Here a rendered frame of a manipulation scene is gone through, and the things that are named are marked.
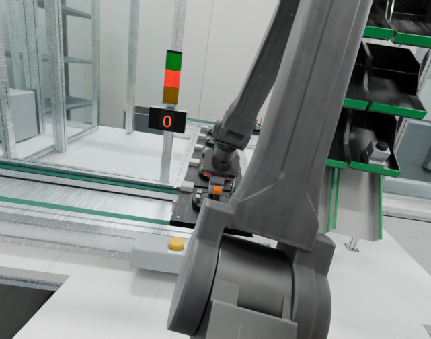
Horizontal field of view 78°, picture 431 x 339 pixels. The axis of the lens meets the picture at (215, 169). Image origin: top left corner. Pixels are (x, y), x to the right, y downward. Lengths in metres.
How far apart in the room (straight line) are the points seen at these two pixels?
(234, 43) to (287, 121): 4.21
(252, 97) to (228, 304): 0.40
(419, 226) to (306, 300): 1.63
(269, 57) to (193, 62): 4.04
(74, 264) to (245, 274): 0.67
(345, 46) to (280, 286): 0.18
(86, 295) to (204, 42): 4.06
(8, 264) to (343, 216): 0.92
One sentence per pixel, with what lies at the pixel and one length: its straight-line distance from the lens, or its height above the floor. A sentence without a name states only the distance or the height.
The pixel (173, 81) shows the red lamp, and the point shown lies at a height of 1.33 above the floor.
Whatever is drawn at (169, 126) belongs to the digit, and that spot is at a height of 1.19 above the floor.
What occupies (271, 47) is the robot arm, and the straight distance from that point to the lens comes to 0.45.
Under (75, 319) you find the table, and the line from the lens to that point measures 0.71.
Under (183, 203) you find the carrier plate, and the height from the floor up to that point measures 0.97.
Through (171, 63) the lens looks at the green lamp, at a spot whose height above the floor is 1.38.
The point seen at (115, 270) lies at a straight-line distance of 0.80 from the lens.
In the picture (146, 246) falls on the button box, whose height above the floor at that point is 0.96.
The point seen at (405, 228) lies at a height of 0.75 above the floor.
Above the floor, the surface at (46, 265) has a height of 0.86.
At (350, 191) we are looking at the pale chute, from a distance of 0.96.
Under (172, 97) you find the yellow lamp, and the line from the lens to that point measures 0.89.
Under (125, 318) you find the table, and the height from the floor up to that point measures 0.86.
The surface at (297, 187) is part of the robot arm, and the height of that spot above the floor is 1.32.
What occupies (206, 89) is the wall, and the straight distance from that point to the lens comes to 4.45.
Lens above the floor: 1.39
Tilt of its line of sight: 21 degrees down
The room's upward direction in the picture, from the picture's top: 9 degrees clockwise
